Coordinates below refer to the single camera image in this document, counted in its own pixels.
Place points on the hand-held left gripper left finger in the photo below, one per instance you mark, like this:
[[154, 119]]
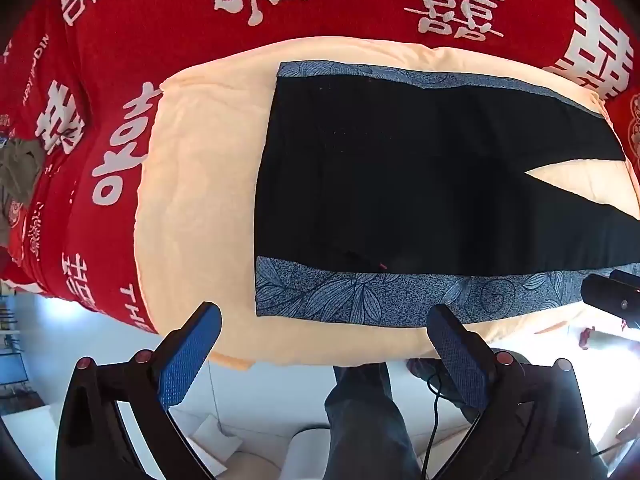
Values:
[[184, 361]]

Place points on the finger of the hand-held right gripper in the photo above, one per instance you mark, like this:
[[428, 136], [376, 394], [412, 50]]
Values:
[[607, 294], [625, 277]]

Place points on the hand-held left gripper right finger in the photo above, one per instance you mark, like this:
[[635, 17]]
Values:
[[461, 360]]

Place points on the black pants with blue trim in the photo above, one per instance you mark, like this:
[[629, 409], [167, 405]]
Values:
[[400, 180]]

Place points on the person's leg in dark trousers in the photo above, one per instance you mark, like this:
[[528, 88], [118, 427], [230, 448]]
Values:
[[367, 425]]

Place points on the white cushion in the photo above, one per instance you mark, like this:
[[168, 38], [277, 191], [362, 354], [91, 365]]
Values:
[[260, 452]]

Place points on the cream blanket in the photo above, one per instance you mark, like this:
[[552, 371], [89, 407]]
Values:
[[200, 200]]

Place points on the grey-olive cloth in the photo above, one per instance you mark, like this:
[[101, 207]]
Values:
[[17, 165]]

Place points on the red printed blanket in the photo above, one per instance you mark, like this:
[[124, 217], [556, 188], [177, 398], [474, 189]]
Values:
[[150, 35]]

